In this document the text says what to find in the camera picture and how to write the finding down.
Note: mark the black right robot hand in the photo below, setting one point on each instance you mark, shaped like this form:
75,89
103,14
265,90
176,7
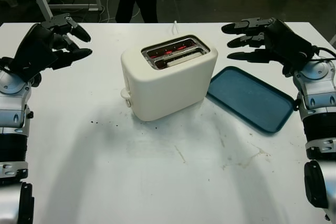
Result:
283,43

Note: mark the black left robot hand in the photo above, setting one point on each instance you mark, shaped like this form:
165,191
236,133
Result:
39,32

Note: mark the pale toast slice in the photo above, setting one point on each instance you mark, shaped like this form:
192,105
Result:
183,60

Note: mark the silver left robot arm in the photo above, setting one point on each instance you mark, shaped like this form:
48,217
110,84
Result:
10,113

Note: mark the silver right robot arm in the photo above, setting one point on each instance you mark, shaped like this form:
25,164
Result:
317,119

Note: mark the cream white two-slot toaster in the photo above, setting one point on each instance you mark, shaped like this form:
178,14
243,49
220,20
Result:
168,90

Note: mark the blue rectangular tray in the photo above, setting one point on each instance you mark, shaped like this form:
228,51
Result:
249,98

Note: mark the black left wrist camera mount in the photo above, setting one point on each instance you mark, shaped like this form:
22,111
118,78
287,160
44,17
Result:
35,60

